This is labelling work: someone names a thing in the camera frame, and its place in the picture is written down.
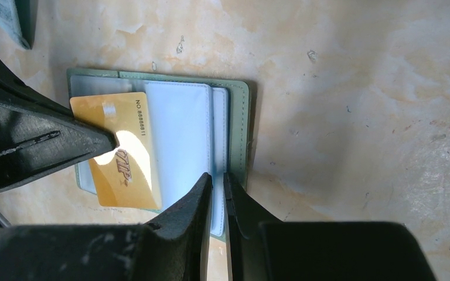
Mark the light blue cloth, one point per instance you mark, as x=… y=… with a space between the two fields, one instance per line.
x=15 y=20

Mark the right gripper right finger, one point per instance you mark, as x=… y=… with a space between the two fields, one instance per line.
x=262 y=247

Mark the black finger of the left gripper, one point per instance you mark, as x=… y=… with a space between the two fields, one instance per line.
x=39 y=137

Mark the orange credit card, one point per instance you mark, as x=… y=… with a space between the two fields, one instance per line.
x=126 y=176

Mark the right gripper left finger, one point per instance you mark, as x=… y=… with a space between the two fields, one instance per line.
x=172 y=246

